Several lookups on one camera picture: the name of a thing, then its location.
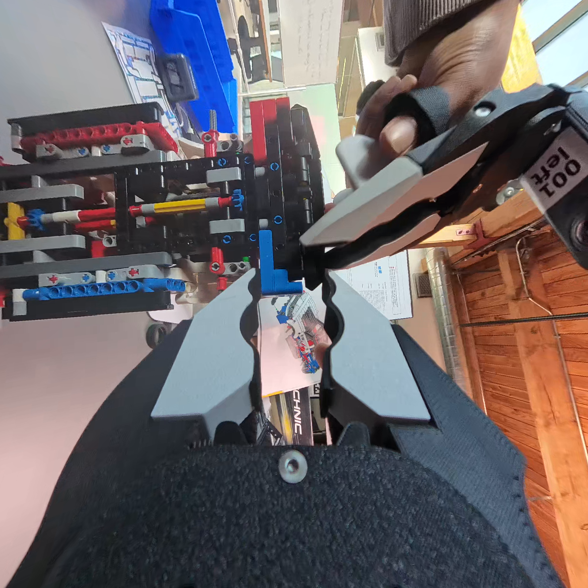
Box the black cube device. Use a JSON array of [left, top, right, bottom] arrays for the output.
[[158, 54, 199, 103]]

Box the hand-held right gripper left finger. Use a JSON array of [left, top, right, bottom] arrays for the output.
[[151, 269, 263, 442]]

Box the toy brick race car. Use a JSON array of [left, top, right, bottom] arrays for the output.
[[0, 96, 331, 322]]

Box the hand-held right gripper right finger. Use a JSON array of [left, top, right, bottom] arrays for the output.
[[321, 270, 432, 444]]

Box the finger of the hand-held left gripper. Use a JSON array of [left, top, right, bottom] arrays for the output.
[[322, 211, 445, 272], [299, 135, 490, 249]]

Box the metal ventilation duct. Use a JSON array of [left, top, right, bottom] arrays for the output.
[[425, 248, 474, 391]]

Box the white printed notice sheet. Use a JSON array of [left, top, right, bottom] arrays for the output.
[[347, 250, 414, 321]]

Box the sticker sheet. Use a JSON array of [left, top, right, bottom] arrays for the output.
[[102, 21, 184, 138]]

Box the toy car product box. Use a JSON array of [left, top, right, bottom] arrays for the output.
[[262, 388, 329, 446]]

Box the black brick panel yellow axle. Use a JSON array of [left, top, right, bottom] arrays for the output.
[[290, 104, 326, 198]]

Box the blue storage bin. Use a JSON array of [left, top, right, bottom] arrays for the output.
[[149, 7, 239, 135], [198, 0, 232, 83]]

